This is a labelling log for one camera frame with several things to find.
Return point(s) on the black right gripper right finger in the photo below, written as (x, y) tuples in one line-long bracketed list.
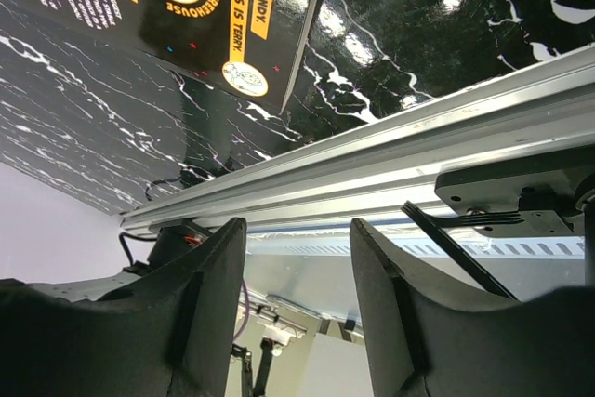
[(428, 334)]

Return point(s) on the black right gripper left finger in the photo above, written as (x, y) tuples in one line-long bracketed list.
[(169, 333)]

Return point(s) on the black treehouse book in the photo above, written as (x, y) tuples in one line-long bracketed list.
[(251, 49)]

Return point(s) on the white slotted cable duct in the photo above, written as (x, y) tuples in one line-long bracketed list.
[(339, 246)]

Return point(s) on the aluminium front rail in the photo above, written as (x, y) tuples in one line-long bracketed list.
[(371, 171)]

